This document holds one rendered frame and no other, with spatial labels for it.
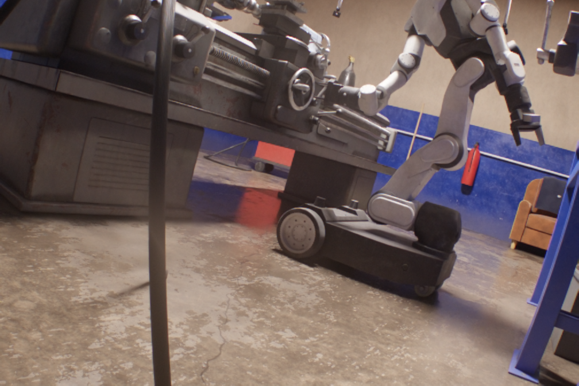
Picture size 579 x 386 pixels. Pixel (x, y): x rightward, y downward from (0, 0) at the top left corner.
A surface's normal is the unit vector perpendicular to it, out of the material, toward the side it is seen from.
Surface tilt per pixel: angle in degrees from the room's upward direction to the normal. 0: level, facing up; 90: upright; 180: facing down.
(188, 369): 0
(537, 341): 90
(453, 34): 113
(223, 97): 90
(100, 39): 90
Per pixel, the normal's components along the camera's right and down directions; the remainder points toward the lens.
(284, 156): -0.20, 0.01
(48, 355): 0.27, -0.96
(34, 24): -0.51, -0.08
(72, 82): 0.82, 0.27
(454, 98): -0.50, 0.35
